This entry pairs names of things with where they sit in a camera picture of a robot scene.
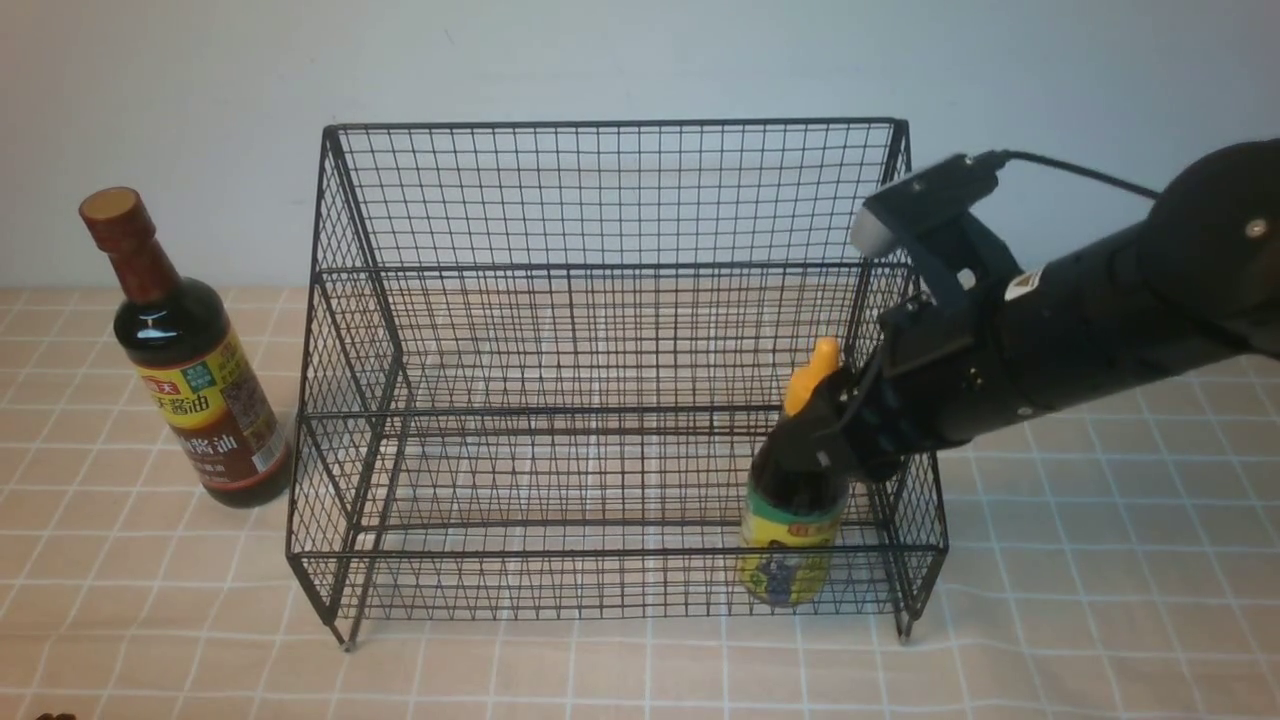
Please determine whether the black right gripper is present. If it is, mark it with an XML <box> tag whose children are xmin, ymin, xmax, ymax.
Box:
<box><xmin>768</xmin><ymin>297</ymin><xmax>1001</xmax><ymax>483</ymax></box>

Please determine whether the small yellow-capped seasoning bottle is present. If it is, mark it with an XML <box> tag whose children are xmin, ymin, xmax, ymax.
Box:
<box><xmin>737</xmin><ymin>337</ymin><xmax>850</xmax><ymax>609</ymax></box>

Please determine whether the tall soy sauce bottle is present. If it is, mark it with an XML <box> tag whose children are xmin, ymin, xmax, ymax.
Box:
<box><xmin>78</xmin><ymin>186</ymin><xmax>292</xmax><ymax>509</ymax></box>

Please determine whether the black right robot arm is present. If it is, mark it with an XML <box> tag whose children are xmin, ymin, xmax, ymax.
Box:
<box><xmin>751</xmin><ymin>138</ymin><xmax>1279</xmax><ymax>482</ymax></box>

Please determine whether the black wire mesh rack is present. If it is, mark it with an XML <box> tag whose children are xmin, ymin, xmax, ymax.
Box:
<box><xmin>285</xmin><ymin>117</ymin><xmax>920</xmax><ymax>651</ymax></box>

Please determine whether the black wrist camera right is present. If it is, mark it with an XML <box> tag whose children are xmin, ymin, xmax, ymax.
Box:
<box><xmin>849</xmin><ymin>151</ymin><xmax>1021</xmax><ymax>309</ymax></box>

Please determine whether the black camera cable right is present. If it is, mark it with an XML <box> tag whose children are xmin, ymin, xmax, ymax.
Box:
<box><xmin>975</xmin><ymin>149</ymin><xmax>1164</xmax><ymax>201</ymax></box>

